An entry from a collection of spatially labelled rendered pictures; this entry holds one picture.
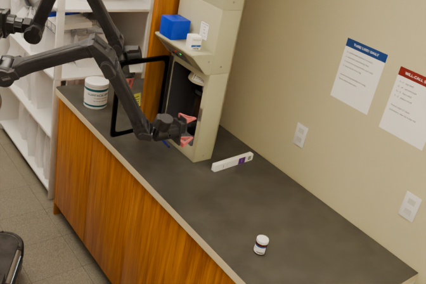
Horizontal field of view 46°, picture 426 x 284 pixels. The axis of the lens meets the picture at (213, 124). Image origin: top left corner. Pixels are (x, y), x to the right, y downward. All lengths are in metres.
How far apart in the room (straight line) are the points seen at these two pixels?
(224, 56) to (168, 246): 0.89
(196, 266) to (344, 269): 0.60
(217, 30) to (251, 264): 1.00
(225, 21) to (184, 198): 0.79
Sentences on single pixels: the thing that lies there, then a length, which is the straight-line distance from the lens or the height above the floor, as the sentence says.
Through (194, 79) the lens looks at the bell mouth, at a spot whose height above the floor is 1.33.
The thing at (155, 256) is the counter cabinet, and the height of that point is 0.58.
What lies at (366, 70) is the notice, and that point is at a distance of 2.25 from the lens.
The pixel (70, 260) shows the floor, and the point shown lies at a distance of 3.28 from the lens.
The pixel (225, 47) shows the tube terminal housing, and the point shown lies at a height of 1.54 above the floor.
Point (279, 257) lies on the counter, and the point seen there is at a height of 0.94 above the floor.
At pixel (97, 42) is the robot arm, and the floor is 1.61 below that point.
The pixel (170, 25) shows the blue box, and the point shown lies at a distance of 2.35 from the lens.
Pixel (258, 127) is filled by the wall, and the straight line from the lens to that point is 2.73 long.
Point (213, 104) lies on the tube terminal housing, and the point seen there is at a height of 1.25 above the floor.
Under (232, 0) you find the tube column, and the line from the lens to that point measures 2.24.
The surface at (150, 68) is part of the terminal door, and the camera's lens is 2.48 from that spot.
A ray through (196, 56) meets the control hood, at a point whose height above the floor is 1.51.
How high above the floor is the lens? 2.22
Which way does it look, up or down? 26 degrees down
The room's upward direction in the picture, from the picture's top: 12 degrees clockwise
